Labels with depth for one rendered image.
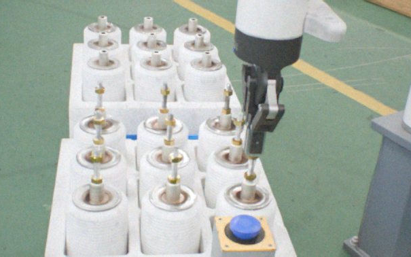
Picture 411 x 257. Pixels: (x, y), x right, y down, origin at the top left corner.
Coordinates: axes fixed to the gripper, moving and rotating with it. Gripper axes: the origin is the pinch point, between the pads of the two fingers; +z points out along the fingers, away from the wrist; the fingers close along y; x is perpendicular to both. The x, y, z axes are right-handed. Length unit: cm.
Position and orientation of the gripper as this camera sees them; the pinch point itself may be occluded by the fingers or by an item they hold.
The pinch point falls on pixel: (254, 140)
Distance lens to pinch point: 76.0
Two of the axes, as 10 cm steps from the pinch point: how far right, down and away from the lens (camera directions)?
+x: 9.9, 0.1, 1.5
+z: -0.8, 8.8, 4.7
